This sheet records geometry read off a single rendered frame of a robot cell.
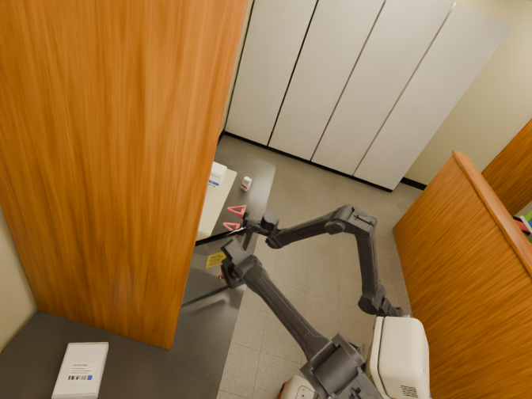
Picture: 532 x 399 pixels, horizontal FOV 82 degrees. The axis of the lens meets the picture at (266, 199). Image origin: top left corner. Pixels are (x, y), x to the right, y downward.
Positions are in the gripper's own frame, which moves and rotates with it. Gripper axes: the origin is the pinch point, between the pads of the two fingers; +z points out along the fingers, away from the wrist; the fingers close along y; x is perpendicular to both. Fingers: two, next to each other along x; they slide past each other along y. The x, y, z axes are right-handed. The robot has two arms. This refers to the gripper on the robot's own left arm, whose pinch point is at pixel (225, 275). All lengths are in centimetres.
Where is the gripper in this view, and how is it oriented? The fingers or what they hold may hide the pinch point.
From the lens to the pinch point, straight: 115.4
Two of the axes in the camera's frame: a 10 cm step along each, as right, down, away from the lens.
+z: -4.8, 3.6, 8.0
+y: 3.6, 9.1, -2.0
